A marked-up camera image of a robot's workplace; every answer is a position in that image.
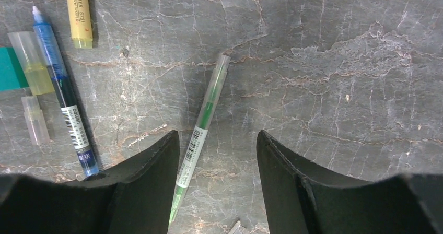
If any yellow highlighter pen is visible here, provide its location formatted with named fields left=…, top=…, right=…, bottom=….
left=67, top=0, right=93, bottom=49

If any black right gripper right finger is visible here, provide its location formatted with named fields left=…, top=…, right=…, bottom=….
left=256, top=131, right=442, bottom=233

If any clear small pen cap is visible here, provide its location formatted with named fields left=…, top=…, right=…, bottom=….
left=21, top=96, right=50, bottom=145

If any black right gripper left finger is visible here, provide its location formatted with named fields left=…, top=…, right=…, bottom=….
left=1, top=131, right=180, bottom=233

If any clear yellow pen cap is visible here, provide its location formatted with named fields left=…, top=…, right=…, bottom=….
left=8, top=31, right=54, bottom=96

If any green highlighter pen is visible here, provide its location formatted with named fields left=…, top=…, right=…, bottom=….
left=169, top=54, right=230, bottom=224

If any blue pen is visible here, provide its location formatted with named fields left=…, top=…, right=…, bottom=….
left=32, top=6, right=99, bottom=177

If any teal block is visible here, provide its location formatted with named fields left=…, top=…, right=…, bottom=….
left=1, top=47, right=29, bottom=91

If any clear cap near rail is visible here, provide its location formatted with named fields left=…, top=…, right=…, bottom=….
left=228, top=220, right=246, bottom=234

